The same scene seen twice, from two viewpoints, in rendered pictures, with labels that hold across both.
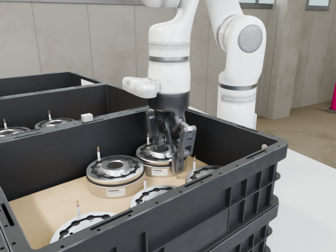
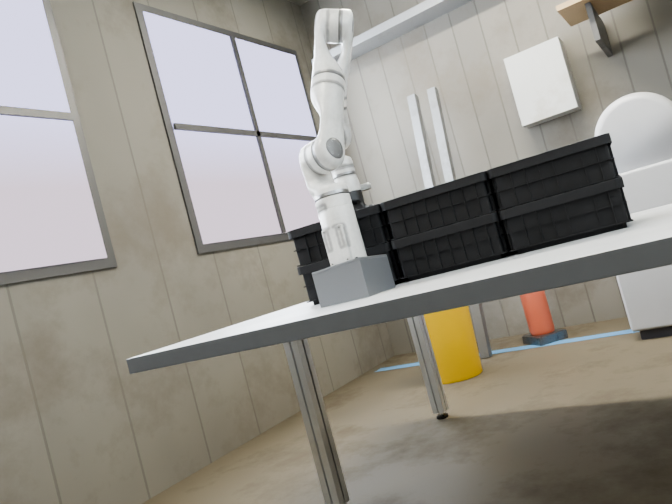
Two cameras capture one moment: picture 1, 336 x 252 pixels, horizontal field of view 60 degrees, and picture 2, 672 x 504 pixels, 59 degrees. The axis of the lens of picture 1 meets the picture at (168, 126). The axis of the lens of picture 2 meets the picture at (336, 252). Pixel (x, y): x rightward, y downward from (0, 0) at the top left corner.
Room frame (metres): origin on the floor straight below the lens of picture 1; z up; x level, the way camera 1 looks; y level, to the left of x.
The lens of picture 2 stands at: (2.02, -0.91, 0.78)
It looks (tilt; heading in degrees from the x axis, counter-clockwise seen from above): 2 degrees up; 152
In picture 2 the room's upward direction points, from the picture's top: 15 degrees counter-clockwise
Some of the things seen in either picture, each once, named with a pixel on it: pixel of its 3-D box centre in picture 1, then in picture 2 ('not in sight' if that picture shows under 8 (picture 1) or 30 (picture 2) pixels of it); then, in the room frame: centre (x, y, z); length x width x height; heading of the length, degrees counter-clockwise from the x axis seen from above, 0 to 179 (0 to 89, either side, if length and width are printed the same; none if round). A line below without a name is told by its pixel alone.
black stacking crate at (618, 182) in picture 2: not in sight; (565, 217); (0.88, 0.43, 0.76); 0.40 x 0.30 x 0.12; 129
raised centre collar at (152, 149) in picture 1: (161, 149); not in sight; (0.54, 0.01, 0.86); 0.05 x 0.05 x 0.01
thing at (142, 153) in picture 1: (161, 152); not in sight; (0.54, 0.01, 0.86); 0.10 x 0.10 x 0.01
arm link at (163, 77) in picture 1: (160, 72); (349, 183); (0.50, 0.01, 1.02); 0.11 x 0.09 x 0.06; 122
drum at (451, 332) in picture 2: not in sight; (444, 329); (-0.85, 1.20, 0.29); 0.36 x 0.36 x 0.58
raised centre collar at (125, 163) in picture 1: (115, 166); not in sight; (0.47, 0.09, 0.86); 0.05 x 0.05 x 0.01
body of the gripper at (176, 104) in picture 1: (169, 110); (352, 206); (0.51, 0.00, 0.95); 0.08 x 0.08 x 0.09
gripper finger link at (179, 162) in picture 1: (181, 161); not in sight; (0.47, -0.02, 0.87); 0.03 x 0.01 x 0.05; 32
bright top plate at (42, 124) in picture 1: (56, 125); not in sight; (0.70, 0.28, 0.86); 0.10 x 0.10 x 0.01
